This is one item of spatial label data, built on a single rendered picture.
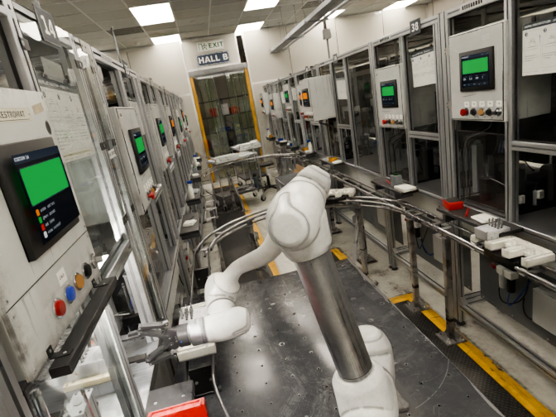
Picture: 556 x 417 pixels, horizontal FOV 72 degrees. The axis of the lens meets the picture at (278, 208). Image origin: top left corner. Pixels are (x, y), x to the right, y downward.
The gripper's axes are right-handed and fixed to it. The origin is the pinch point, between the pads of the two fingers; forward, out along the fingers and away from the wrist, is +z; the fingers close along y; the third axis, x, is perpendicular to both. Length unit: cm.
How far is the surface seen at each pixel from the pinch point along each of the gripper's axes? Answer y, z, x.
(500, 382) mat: -99, -170, -36
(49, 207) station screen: 60, -9, 43
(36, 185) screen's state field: 64, -9, 45
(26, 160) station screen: 69, -9, 46
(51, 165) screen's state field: 67, -9, 36
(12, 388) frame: 38, -5, 67
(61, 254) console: 49, -6, 39
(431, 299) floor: -101, -185, -129
